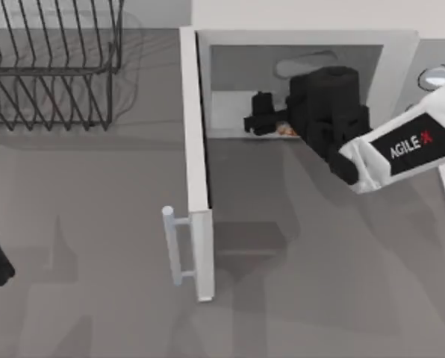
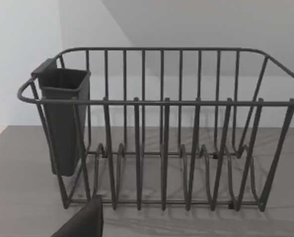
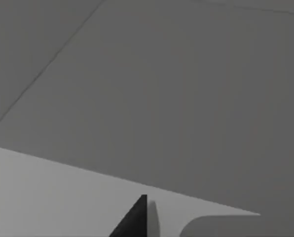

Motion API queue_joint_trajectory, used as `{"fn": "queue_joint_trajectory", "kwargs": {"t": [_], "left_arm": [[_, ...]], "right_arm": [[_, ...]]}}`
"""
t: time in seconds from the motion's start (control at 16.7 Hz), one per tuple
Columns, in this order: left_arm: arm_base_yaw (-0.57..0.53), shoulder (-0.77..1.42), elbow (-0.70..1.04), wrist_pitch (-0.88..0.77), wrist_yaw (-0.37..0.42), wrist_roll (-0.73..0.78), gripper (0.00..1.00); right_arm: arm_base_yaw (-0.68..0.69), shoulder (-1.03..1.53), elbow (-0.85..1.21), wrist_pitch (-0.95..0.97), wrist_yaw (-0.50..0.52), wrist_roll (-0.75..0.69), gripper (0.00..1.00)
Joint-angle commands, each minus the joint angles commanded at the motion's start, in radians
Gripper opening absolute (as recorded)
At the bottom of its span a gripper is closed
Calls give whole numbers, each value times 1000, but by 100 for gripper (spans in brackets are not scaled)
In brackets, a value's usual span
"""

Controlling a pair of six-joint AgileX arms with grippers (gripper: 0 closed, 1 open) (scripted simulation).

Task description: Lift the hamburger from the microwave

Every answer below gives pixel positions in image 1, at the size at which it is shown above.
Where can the small brown bread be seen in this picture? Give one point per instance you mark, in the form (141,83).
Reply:
(285,130)

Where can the white microwave door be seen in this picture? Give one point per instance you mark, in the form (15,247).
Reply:
(196,168)

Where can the pale microwave oven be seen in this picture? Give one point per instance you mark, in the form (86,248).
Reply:
(398,48)

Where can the round microwave knob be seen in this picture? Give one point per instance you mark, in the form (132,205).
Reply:
(433,77)

